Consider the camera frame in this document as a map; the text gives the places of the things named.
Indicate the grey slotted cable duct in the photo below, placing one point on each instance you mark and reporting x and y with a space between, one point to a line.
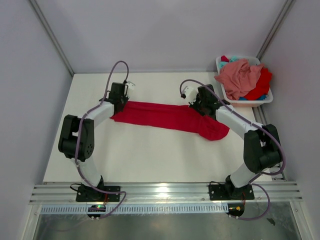
147 208

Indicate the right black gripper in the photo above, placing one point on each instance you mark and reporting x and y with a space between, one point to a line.
194 105

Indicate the crimson red t shirt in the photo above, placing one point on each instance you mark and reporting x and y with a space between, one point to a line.
172 117

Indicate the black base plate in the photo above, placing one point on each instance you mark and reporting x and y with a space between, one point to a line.
216 192
88 194

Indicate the right controller board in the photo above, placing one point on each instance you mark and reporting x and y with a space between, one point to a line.
235 210

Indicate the controller board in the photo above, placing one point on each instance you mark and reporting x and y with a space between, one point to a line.
96 211
235 210

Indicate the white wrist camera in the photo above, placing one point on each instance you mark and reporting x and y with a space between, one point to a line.
189 94
129 89

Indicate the white plastic laundry basket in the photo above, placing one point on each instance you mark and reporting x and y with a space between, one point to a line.
253 62

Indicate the right corner aluminium post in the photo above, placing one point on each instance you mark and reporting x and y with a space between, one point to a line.
275 28

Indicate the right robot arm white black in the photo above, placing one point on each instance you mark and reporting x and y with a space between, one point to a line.
261 144

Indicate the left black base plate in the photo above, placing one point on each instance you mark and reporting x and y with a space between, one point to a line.
88 194

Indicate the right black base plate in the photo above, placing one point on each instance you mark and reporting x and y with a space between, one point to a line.
216 192

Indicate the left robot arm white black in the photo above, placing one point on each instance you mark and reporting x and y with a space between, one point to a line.
77 136

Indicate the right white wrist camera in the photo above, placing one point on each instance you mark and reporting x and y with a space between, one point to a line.
189 94

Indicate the salmon pink t shirt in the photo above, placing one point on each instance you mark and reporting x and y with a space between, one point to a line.
239 78

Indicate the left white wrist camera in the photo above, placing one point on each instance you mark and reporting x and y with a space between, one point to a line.
129 89

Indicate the left controller board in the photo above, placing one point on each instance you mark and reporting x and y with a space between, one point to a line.
96 211

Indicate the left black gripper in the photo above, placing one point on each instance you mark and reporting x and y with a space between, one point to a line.
125 99

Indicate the corner aluminium post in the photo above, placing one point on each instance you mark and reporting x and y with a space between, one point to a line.
275 28
49 32

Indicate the aluminium side rail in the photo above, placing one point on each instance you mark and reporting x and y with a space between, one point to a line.
276 172

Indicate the bright red t shirt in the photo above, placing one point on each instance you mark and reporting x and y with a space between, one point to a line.
261 86

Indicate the aluminium front rail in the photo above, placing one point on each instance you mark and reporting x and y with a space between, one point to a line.
165 193

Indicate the left corner aluminium post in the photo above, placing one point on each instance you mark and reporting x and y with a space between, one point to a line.
49 32

